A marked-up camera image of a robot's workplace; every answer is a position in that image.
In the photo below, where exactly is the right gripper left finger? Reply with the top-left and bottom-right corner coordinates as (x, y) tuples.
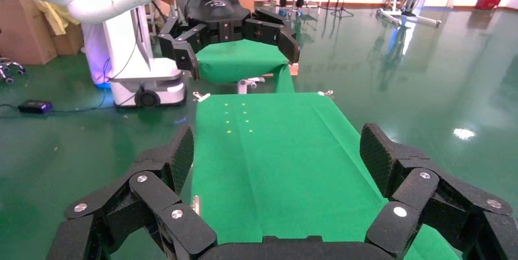
(46, 123), (217, 260)

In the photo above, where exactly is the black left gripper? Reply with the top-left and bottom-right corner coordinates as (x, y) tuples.
(156, 0), (301, 82)

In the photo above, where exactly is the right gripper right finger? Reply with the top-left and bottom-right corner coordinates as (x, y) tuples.
(359, 122), (518, 260)

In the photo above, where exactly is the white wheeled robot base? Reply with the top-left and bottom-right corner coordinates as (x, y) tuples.
(81, 7), (188, 109)

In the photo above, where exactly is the large brown cardboard box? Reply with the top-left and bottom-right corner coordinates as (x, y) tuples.
(0, 0), (58, 66)

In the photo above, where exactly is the green draped cloth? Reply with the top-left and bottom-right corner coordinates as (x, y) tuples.
(195, 38), (301, 94)

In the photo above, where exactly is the white caster leg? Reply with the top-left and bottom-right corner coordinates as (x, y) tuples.
(238, 77), (266, 95)

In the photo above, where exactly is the green table cloth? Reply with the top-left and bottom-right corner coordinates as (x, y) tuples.
(190, 92), (462, 260)

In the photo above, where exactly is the black power brick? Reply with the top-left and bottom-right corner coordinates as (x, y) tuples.
(18, 100), (54, 115)

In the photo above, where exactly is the yellow garment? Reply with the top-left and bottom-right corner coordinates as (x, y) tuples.
(34, 0), (81, 37)

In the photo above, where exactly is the office chair wheel base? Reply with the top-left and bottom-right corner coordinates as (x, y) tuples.
(0, 57), (27, 85)

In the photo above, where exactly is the thin black floor cable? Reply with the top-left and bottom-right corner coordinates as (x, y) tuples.
(0, 57), (140, 120)

